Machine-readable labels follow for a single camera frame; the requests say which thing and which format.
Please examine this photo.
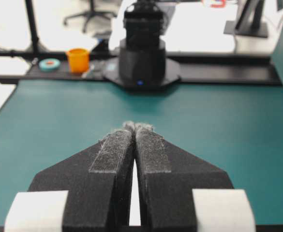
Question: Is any black office chair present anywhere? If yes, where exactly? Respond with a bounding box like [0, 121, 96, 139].
[63, 0, 117, 33]

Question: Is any black tripod pole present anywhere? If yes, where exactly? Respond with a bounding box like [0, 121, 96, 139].
[0, 0, 67, 58]

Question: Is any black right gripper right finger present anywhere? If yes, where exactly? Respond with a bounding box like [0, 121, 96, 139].
[133, 122, 257, 232]

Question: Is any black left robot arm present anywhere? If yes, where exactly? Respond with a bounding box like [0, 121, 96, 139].
[102, 0, 180, 91]

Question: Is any black monitor stand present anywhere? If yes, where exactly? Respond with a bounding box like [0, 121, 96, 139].
[223, 0, 268, 38]

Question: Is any teal tape roll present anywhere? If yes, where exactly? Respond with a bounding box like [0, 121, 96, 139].
[39, 58, 60, 72]

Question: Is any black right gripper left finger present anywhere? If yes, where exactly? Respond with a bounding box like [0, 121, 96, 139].
[4, 121, 135, 232]

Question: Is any orange plastic cup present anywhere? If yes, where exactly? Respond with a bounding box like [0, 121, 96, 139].
[66, 48, 89, 73]

